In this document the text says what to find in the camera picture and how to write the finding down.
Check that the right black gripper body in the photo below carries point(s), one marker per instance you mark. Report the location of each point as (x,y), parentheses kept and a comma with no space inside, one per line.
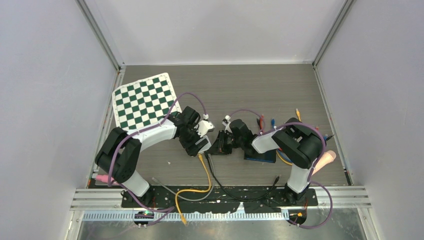
(238,142)

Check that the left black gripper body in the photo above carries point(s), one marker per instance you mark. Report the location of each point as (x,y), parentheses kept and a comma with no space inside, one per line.
(189,140)

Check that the white router box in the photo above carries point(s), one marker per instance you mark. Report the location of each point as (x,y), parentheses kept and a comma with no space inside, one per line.
(203,144)

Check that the black network switch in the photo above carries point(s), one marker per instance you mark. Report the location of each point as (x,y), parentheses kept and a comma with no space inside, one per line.
(267,157)

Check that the green white chessboard mat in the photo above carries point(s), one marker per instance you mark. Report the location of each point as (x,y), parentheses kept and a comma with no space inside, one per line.
(142,102)

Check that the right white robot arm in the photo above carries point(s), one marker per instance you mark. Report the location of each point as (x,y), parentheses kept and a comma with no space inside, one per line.
(302,144)

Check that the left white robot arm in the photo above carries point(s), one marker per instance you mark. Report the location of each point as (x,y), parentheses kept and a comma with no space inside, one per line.
(119,154)

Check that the beige cylinder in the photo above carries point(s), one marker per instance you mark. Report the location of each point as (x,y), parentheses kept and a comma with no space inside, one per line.
(327,158)

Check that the pink cylinder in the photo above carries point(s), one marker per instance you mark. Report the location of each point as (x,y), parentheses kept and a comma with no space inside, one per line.
(104,179)

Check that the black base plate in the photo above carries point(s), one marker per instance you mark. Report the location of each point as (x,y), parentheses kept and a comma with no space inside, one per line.
(219,202)

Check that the slotted cable duct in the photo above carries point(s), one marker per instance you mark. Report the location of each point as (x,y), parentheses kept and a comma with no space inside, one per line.
(175,217)

